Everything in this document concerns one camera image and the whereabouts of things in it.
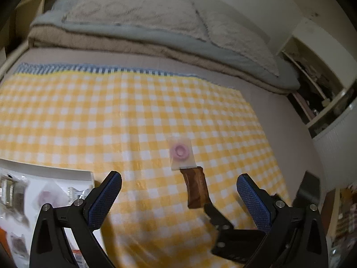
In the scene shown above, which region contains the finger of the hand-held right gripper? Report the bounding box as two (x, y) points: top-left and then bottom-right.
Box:
(204, 203), (235, 231)

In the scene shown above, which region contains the shallow white cardboard box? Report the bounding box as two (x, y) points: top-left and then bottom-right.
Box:
(0, 159), (95, 268)

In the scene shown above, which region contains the blue-grey duvet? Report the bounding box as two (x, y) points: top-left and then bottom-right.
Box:
(29, 11), (301, 90)

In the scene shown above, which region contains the chocolate donut clear packet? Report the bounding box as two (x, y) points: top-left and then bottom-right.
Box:
(9, 232), (29, 258)

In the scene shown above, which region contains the red snack packet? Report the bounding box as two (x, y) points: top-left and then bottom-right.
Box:
(71, 248), (85, 268)

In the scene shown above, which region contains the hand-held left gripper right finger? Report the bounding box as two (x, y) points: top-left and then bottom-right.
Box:
(237, 173), (329, 268)

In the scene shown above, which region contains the beige folded blanket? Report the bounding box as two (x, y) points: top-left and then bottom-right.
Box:
(27, 28), (288, 94)

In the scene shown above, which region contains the silver foil cake packet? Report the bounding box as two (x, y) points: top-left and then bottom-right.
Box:
(0, 174), (30, 210)

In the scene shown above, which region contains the blue striped cloth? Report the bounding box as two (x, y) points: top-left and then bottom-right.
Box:
(12, 62), (202, 79)

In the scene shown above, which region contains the pink donut clear packet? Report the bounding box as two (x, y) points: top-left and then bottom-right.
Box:
(33, 183), (63, 211)
(167, 137), (197, 171)

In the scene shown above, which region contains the white open shelf unit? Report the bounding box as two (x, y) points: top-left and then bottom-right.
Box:
(276, 19), (357, 131)

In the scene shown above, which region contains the brown snack wrapper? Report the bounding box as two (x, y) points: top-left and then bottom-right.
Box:
(181, 166), (210, 209)

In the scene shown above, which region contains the small clear packet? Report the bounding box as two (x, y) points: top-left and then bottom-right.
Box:
(67, 186), (94, 202)

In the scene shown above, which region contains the white sliding door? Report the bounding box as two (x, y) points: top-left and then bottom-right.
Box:
(310, 108), (357, 190)

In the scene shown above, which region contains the yellow checkered cloth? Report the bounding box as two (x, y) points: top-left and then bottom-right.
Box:
(0, 70), (292, 268)

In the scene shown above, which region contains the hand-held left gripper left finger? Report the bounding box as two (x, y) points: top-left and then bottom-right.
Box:
(29, 171), (122, 268)

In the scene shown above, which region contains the orange snack packet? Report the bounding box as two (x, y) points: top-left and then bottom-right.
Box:
(0, 227), (12, 255)

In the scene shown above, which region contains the long wooden shelf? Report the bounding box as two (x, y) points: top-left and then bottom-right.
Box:
(0, 0), (75, 71)

